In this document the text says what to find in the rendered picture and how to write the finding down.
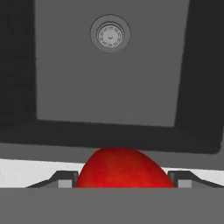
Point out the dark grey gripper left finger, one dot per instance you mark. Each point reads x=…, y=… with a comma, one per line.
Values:
x=66, y=178

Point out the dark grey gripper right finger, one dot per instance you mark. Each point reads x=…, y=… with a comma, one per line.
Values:
x=185, y=178

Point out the red apple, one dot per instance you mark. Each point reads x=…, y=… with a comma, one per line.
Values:
x=124, y=169

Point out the dark grey sink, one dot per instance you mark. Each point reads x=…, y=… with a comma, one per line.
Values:
x=108, y=87

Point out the round metal sink drain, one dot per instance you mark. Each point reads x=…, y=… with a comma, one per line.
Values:
x=110, y=33

